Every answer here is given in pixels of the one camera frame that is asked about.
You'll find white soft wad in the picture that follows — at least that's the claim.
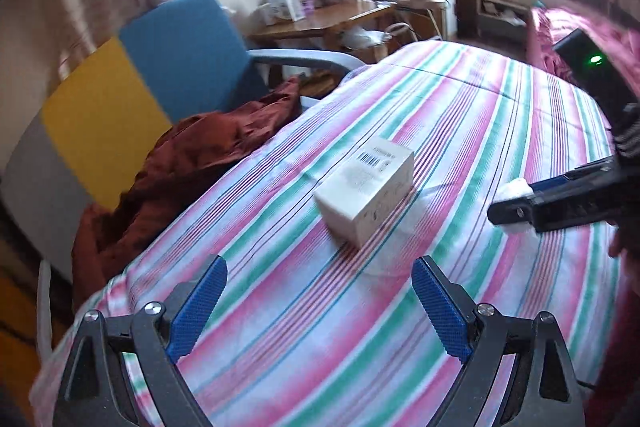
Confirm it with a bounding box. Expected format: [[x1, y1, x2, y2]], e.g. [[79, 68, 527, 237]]
[[492, 177, 538, 235]]

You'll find crimson clothing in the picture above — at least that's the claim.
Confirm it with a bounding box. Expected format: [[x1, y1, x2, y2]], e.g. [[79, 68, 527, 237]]
[[582, 252, 640, 427]]

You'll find wooden shelf unit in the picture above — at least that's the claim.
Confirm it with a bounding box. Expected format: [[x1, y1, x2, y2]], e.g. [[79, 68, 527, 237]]
[[475, 0, 531, 40]]

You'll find wooden desk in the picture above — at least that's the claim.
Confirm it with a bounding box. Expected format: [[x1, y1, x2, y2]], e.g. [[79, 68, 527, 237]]
[[247, 2, 401, 58]]

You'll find magenta blanket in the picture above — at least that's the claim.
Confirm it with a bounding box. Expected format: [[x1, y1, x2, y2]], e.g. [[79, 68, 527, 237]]
[[530, 4, 640, 82]]

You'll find grey yellow blue chair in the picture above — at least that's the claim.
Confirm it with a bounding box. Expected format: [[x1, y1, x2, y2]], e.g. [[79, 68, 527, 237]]
[[0, 0, 368, 358]]

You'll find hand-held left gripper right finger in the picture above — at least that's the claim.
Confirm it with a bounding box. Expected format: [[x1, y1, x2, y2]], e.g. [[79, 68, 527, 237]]
[[411, 255, 586, 427]]

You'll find white plastic bag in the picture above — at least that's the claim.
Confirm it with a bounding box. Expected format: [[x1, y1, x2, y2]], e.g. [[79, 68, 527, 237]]
[[342, 27, 393, 51]]

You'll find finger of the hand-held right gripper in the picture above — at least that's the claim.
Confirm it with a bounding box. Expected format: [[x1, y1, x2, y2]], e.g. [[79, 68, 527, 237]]
[[487, 179, 621, 233], [527, 159, 618, 196]]

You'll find striped pink green tablecloth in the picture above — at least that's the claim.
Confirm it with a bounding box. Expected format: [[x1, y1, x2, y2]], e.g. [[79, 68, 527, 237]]
[[30, 39, 631, 427]]

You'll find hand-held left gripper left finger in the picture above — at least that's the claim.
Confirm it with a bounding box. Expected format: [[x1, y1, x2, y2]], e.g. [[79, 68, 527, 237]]
[[52, 253, 228, 427]]

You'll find white box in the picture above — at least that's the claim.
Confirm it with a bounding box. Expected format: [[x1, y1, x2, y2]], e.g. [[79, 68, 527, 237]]
[[312, 138, 416, 249]]

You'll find rust brown cloth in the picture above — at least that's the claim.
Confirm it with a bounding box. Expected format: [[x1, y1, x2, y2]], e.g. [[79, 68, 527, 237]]
[[72, 77, 303, 308]]

